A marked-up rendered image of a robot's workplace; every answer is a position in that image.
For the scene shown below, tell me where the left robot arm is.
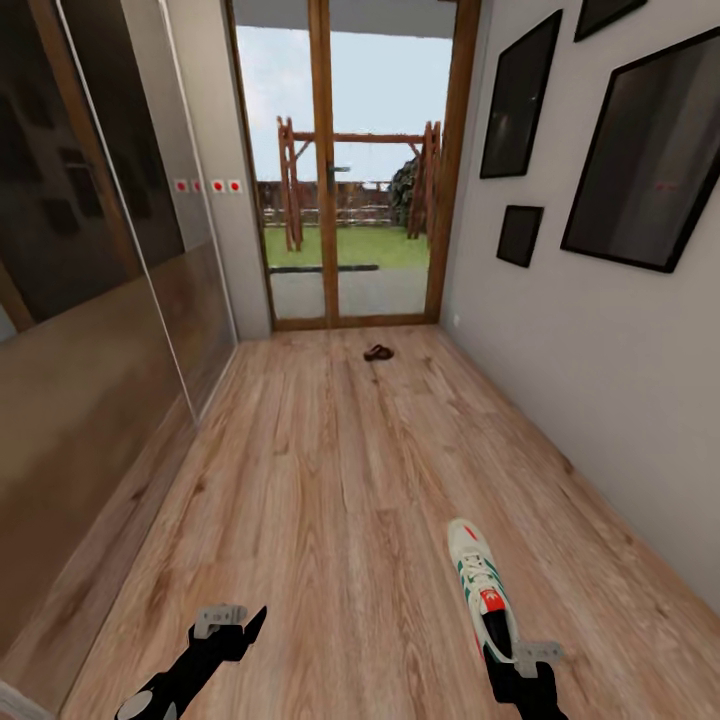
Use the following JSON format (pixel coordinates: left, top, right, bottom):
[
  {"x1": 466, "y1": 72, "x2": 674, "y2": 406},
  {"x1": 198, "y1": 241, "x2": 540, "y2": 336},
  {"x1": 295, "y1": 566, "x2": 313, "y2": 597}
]
[{"x1": 114, "y1": 605, "x2": 267, "y2": 720}]

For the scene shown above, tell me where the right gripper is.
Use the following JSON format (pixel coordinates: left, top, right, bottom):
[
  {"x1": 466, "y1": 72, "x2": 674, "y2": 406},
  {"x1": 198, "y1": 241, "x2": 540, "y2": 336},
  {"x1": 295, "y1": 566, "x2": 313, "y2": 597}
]
[{"x1": 483, "y1": 645, "x2": 557, "y2": 720}]

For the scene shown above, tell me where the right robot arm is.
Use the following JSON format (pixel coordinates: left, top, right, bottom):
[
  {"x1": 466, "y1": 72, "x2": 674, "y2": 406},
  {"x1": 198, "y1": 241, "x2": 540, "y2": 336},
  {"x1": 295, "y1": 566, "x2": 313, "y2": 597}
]
[{"x1": 483, "y1": 641, "x2": 569, "y2": 720}]

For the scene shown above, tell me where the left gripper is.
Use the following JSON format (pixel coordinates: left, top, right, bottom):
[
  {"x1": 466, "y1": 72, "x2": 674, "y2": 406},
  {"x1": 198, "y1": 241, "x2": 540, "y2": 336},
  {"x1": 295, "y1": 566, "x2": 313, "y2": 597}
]
[{"x1": 180, "y1": 607, "x2": 267, "y2": 686}]

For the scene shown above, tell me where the gym shoe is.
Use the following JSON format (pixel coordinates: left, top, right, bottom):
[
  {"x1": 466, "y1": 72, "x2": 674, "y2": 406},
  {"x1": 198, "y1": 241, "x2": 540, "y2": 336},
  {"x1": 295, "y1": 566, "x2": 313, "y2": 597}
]
[{"x1": 447, "y1": 517, "x2": 519, "y2": 663}]

